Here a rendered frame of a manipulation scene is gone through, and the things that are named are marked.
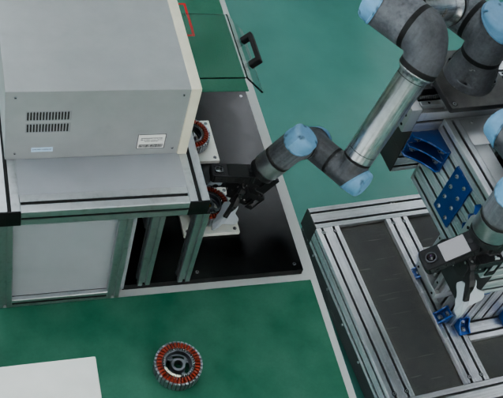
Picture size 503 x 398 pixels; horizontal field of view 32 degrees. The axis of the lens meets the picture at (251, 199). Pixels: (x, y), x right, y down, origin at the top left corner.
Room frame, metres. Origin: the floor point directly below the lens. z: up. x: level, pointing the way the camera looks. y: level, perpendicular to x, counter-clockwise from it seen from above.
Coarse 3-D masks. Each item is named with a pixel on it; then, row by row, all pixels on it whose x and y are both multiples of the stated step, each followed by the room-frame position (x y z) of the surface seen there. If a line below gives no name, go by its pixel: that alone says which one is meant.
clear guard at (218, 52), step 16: (192, 16) 1.80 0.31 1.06; (208, 16) 1.82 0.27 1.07; (224, 16) 1.84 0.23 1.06; (192, 32) 1.73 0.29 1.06; (208, 32) 1.76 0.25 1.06; (224, 32) 1.78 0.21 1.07; (240, 32) 1.85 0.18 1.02; (192, 48) 1.68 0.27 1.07; (208, 48) 1.70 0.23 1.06; (224, 48) 1.72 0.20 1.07; (240, 48) 1.75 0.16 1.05; (208, 64) 1.64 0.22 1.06; (224, 64) 1.66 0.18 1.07; (240, 64) 1.68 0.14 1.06; (256, 80) 1.69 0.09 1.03
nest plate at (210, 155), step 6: (210, 132) 1.69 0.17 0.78; (198, 138) 1.65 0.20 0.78; (210, 138) 1.67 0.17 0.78; (210, 144) 1.65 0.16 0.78; (210, 150) 1.62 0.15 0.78; (216, 150) 1.63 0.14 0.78; (204, 156) 1.59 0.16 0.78; (210, 156) 1.60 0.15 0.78; (216, 156) 1.61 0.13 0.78; (204, 162) 1.58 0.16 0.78; (210, 162) 1.59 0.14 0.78; (216, 162) 1.60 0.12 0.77
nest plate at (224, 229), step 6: (228, 198) 1.48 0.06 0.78; (180, 216) 1.37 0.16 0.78; (186, 216) 1.38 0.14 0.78; (180, 222) 1.36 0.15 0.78; (186, 222) 1.36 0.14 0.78; (186, 228) 1.34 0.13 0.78; (210, 228) 1.37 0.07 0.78; (222, 228) 1.38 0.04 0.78; (228, 228) 1.39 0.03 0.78; (234, 228) 1.39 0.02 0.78; (204, 234) 1.34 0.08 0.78; (210, 234) 1.35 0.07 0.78; (216, 234) 1.36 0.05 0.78; (222, 234) 1.37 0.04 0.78; (228, 234) 1.37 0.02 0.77; (234, 234) 1.38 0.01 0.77
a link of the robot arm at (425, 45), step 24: (432, 24) 1.64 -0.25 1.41; (408, 48) 1.61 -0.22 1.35; (432, 48) 1.60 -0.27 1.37; (408, 72) 1.58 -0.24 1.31; (432, 72) 1.59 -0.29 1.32; (384, 96) 1.57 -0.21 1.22; (408, 96) 1.57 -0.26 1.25; (384, 120) 1.54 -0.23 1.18; (360, 144) 1.52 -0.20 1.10; (384, 144) 1.53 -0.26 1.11; (336, 168) 1.49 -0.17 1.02; (360, 168) 1.49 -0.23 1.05; (360, 192) 1.48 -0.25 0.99
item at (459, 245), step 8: (464, 232) 1.15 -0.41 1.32; (448, 240) 1.14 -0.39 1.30; (456, 240) 1.14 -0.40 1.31; (464, 240) 1.14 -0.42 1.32; (472, 240) 1.14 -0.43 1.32; (432, 248) 1.12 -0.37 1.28; (440, 248) 1.12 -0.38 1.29; (448, 248) 1.12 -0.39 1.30; (456, 248) 1.12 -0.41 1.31; (464, 248) 1.12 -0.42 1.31; (472, 248) 1.12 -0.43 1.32; (424, 256) 1.10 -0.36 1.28; (432, 256) 1.10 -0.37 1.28; (440, 256) 1.10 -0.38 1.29; (448, 256) 1.10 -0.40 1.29; (456, 256) 1.10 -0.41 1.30; (464, 256) 1.11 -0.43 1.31; (472, 256) 1.12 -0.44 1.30; (424, 264) 1.09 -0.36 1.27; (432, 264) 1.09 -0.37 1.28; (440, 264) 1.09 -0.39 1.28; (448, 264) 1.09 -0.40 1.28; (432, 272) 1.08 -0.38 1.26
